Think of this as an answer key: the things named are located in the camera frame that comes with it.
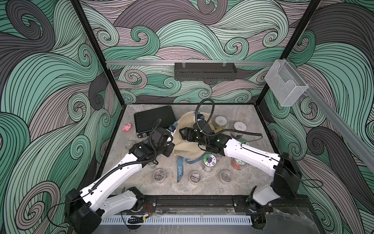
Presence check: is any pink toy pig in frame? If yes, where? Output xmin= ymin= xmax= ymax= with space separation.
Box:
xmin=122 ymin=123 xmax=132 ymax=132

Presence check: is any black ribbed hard case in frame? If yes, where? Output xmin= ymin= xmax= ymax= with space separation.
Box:
xmin=133 ymin=105 xmax=176 ymax=138

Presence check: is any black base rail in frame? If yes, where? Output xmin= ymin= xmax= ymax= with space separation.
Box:
xmin=110 ymin=194 xmax=310 ymax=215

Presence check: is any white mesh wall basket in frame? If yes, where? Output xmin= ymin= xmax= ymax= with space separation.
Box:
xmin=265 ymin=59 xmax=308 ymax=107

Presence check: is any cream canvas tote bag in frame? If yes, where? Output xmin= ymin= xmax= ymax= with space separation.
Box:
xmin=172 ymin=111 xmax=217 ymax=183

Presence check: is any clear small seed jar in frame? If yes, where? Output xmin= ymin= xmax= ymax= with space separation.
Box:
xmin=219 ymin=170 xmax=232 ymax=184

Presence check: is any purple flower label jar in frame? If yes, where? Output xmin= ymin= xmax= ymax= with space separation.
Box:
xmin=202 ymin=154 xmax=217 ymax=172

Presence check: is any clear red-bottom jar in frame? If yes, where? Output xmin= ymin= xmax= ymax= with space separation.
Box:
xmin=125 ymin=140 xmax=135 ymax=150

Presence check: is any white slotted cable duct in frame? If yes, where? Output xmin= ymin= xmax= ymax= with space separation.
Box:
xmin=100 ymin=214 xmax=253 ymax=226

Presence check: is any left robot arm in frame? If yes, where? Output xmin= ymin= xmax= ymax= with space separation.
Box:
xmin=62 ymin=120 xmax=176 ymax=234

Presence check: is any black wall shelf tray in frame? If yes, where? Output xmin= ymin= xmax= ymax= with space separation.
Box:
xmin=174 ymin=62 xmax=238 ymax=82

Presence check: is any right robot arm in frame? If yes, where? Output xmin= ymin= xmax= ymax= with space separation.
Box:
xmin=174 ymin=98 xmax=323 ymax=206

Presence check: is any green lid seed jar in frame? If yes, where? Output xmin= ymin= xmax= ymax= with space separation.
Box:
xmin=231 ymin=159 xmax=246 ymax=171

